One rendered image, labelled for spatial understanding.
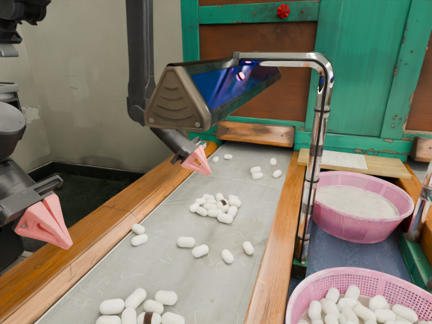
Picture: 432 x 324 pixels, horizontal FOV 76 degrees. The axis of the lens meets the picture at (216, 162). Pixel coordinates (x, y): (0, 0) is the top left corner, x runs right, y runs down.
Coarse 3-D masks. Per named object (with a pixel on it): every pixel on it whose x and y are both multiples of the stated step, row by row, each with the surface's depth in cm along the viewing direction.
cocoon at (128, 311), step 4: (128, 308) 42; (132, 308) 42; (124, 312) 41; (128, 312) 41; (132, 312) 41; (124, 316) 41; (128, 316) 41; (132, 316) 41; (124, 320) 40; (128, 320) 40; (132, 320) 40
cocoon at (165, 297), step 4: (160, 292) 45; (164, 292) 45; (168, 292) 45; (172, 292) 45; (156, 296) 44; (160, 296) 44; (164, 296) 44; (168, 296) 44; (172, 296) 44; (176, 296) 45; (156, 300) 44; (160, 300) 44; (164, 300) 44; (168, 300) 44; (172, 300) 44; (176, 300) 45; (164, 304) 44; (168, 304) 44; (172, 304) 44
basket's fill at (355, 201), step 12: (324, 192) 83; (336, 192) 82; (348, 192) 81; (360, 192) 81; (372, 192) 82; (336, 204) 76; (348, 204) 74; (360, 204) 75; (372, 204) 76; (384, 204) 76; (372, 216) 71; (384, 216) 71; (396, 216) 70
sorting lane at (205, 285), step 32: (224, 160) 103; (256, 160) 103; (288, 160) 103; (192, 192) 80; (224, 192) 80; (256, 192) 80; (160, 224) 65; (192, 224) 65; (224, 224) 65; (256, 224) 65; (128, 256) 55; (160, 256) 55; (192, 256) 55; (256, 256) 55; (96, 288) 48; (128, 288) 48; (160, 288) 48; (192, 288) 48; (224, 288) 48; (64, 320) 42; (96, 320) 42; (192, 320) 42; (224, 320) 42
